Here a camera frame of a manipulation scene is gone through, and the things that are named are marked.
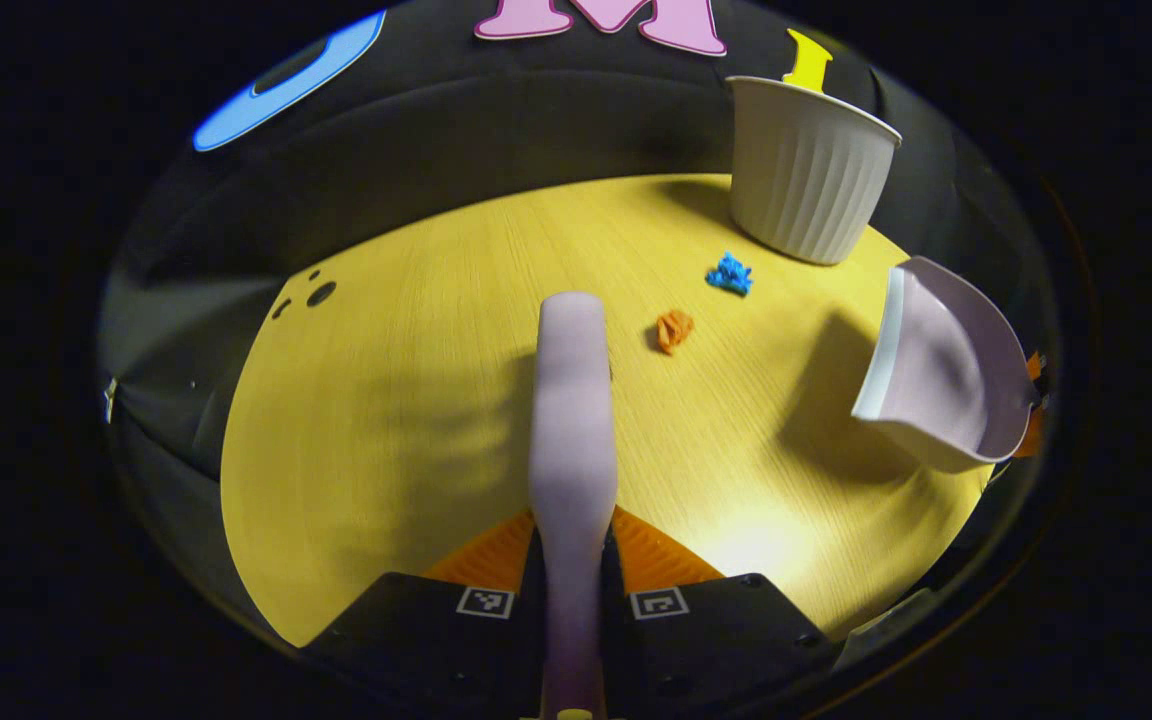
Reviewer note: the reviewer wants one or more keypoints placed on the black backdrop cloth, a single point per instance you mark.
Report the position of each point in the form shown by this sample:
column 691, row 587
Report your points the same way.
column 456, row 140

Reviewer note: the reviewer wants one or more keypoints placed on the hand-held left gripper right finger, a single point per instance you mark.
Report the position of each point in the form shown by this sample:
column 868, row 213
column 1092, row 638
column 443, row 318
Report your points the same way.
column 726, row 635

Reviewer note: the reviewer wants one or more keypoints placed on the white clip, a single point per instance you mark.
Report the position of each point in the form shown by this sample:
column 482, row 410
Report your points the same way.
column 109, row 398

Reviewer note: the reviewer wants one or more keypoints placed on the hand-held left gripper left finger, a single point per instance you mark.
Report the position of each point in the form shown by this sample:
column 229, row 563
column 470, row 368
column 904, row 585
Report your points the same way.
column 406, row 630

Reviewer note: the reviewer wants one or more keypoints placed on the orange paper scrap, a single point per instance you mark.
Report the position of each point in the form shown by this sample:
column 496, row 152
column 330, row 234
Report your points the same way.
column 674, row 330

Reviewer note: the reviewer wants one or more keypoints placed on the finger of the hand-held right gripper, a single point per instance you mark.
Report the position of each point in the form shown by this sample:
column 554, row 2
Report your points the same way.
column 1036, row 430

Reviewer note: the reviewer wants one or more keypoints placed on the pale pink dustpan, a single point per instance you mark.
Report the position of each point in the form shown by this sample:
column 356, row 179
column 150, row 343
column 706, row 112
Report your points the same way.
column 946, row 380

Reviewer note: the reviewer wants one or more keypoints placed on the white ribbed garbage bin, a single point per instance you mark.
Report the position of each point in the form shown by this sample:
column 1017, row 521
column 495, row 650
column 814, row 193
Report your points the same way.
column 804, row 180

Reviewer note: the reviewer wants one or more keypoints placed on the blue paper scrap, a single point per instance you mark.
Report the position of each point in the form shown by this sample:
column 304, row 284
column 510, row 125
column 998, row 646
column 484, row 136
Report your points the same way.
column 730, row 274

